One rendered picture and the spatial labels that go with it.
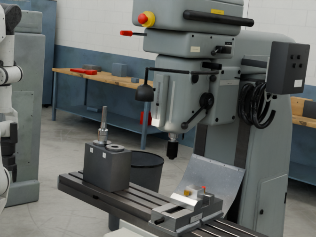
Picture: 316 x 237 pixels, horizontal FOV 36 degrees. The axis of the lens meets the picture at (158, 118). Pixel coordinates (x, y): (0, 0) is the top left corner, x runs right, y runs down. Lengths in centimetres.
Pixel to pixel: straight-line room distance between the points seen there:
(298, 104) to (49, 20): 518
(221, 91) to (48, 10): 744
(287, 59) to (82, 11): 728
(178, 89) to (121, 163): 53
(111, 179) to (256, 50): 90
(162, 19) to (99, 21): 690
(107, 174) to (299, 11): 458
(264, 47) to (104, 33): 640
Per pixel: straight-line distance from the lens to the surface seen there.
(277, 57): 205
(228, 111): 219
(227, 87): 215
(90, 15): 893
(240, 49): 222
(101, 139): 239
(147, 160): 439
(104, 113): 238
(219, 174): 241
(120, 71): 785
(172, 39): 193
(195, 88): 200
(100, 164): 234
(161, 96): 197
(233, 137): 237
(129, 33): 194
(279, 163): 257
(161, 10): 185
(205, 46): 198
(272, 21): 663
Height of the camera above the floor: 174
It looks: 11 degrees down
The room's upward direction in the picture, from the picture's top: 6 degrees clockwise
